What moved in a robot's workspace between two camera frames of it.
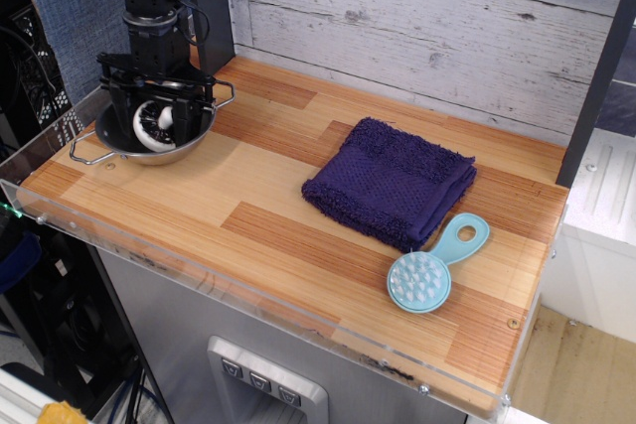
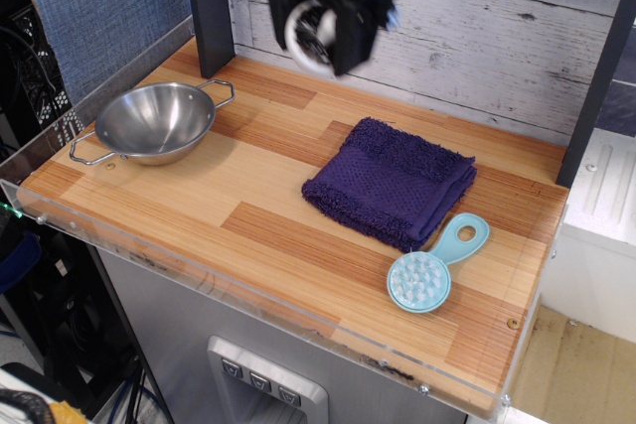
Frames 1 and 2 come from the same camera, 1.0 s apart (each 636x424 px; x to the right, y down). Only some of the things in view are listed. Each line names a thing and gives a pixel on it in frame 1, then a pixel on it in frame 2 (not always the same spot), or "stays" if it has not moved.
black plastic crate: (36, 108) stays
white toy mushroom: (154, 126) to (327, 28)
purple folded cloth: (388, 186) stays
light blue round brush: (420, 282) stays
